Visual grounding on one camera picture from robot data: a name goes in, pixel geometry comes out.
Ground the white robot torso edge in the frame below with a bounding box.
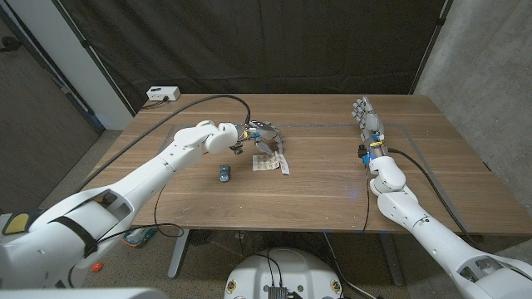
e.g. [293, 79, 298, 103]
[0, 287, 170, 299]

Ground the grey tape outline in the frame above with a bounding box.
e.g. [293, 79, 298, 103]
[124, 122, 473, 233]

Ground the black backdrop frame pole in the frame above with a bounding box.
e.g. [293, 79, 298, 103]
[50, 0, 137, 117]
[410, 0, 454, 95]

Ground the white power strip box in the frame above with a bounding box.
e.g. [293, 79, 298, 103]
[145, 86, 181, 102]

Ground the grey table leg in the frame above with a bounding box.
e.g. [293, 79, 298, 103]
[167, 228, 191, 278]
[378, 233, 405, 287]

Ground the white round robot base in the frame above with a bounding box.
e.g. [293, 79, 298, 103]
[224, 248, 343, 299]

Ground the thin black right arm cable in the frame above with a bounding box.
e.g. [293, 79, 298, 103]
[362, 164, 372, 234]

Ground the yellow black foot pedal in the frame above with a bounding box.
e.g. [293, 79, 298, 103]
[2, 211, 30, 236]

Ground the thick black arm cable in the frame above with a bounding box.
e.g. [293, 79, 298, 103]
[74, 94, 253, 194]
[387, 147, 480, 249]

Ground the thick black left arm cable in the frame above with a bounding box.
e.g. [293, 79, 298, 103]
[74, 94, 253, 194]

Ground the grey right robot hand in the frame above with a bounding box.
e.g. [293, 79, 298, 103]
[352, 96, 386, 161]

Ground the blue orange floor device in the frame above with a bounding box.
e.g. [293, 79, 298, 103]
[121, 227, 157, 249]

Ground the black backdrop curtain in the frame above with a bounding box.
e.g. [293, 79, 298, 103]
[57, 0, 452, 113]

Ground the postage stamp sheet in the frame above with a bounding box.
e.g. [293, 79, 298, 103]
[252, 151, 291, 176]

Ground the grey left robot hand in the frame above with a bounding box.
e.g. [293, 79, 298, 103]
[239, 120, 286, 158]

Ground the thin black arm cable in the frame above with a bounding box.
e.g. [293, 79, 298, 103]
[95, 184, 185, 246]
[362, 164, 372, 234]

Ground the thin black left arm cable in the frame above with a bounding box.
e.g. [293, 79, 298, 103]
[95, 184, 185, 246]

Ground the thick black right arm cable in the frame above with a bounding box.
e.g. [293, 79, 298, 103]
[387, 147, 480, 249]

